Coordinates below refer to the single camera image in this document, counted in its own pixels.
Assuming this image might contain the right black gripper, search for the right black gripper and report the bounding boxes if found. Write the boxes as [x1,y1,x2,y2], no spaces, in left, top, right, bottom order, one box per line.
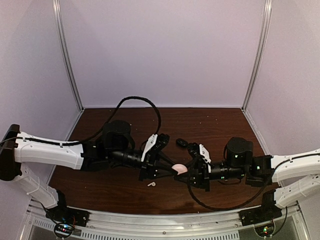
[173,160,246,194]

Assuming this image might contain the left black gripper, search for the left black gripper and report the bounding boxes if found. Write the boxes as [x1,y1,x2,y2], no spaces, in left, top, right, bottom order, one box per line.
[108,146,179,182]

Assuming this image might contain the round white case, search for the round white case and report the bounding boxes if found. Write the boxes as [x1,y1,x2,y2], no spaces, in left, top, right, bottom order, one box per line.
[171,163,188,176]

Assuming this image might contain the white earbud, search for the white earbud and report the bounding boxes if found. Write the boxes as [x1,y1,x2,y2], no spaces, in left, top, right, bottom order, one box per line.
[147,181,156,187]

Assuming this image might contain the black earbud charging case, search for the black earbud charging case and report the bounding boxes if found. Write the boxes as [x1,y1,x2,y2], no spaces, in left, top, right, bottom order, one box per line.
[175,138,189,149]

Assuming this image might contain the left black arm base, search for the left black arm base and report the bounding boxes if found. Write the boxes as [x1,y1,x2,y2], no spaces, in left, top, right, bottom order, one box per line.
[46,190,90,227]

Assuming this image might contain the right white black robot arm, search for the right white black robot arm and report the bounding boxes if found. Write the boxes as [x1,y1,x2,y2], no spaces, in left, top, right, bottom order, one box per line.
[172,137,320,221]

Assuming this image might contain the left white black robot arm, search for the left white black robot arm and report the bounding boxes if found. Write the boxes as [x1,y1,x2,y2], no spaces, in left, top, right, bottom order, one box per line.
[0,120,178,222]

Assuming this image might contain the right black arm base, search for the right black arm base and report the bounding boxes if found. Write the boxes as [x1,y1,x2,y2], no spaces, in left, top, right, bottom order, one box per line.
[239,189,282,227]

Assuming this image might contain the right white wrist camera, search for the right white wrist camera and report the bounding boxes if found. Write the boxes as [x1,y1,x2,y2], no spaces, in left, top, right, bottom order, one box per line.
[199,144,211,165]

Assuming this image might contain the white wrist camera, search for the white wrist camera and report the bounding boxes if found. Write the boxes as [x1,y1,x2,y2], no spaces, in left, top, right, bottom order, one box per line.
[141,134,158,162]
[199,144,211,165]

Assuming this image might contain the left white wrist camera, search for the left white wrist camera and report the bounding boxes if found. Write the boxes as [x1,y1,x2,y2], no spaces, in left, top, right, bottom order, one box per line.
[141,134,158,162]

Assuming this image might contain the left black braided cable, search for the left black braided cable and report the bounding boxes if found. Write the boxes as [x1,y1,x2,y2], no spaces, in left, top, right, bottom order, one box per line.
[74,96,162,148]

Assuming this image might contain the black braided cable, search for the black braided cable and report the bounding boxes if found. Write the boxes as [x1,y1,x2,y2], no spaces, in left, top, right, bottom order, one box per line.
[74,96,162,148]
[186,159,271,211]

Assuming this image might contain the right black braided cable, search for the right black braided cable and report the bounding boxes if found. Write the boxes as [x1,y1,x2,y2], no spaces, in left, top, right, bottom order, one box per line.
[186,159,271,211]

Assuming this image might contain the front aluminium rail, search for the front aluminium rail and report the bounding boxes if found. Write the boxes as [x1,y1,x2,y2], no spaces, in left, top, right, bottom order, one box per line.
[24,197,311,240]

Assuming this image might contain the right aluminium frame post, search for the right aluminium frame post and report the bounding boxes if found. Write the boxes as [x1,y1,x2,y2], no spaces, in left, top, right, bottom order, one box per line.
[241,0,273,112]

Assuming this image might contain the aluminium frame post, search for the aluminium frame post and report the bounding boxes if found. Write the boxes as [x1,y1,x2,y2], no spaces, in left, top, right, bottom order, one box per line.
[52,0,84,112]
[241,0,273,112]

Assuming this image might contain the left aluminium frame post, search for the left aluminium frame post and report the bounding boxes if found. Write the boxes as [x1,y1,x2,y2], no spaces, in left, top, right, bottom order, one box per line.
[52,0,84,112]

